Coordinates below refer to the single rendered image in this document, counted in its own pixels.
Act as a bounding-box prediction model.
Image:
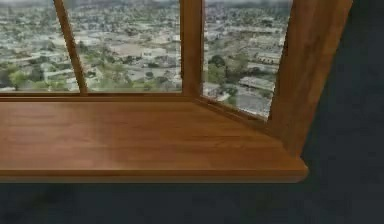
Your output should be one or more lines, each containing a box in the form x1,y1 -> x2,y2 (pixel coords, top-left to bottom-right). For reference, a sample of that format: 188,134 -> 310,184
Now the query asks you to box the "brown wooden bay window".
0,0 -> 354,184

